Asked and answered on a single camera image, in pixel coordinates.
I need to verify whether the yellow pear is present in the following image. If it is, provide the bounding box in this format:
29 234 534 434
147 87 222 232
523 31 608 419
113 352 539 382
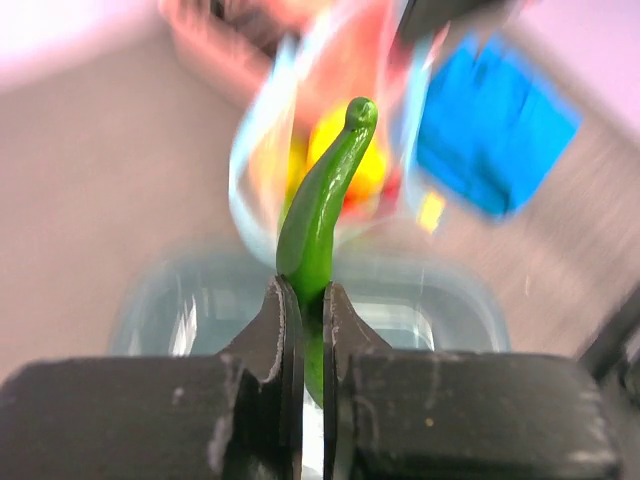
307 103 388 199

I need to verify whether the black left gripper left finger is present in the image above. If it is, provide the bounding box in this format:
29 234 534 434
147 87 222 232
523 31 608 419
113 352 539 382
1 277 303 479

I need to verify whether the pink divided organizer box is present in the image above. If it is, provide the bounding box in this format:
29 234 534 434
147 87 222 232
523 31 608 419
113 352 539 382
159 1 406 106

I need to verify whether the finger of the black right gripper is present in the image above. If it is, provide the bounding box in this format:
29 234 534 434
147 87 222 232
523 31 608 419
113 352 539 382
395 0 530 43

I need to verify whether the green chili pepper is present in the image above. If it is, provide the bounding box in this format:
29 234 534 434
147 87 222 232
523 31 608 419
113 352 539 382
276 97 378 406

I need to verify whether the clear zip top bag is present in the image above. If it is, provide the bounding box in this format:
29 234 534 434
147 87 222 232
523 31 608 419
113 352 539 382
228 1 438 265

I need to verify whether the blue folded cloth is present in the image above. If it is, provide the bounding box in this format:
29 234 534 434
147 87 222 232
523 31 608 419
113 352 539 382
416 35 582 221

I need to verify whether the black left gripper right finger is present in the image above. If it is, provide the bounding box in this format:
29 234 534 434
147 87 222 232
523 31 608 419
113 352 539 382
323 283 620 479

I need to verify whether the clear blue plastic tray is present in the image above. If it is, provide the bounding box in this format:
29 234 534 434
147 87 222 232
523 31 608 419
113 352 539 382
109 250 510 356

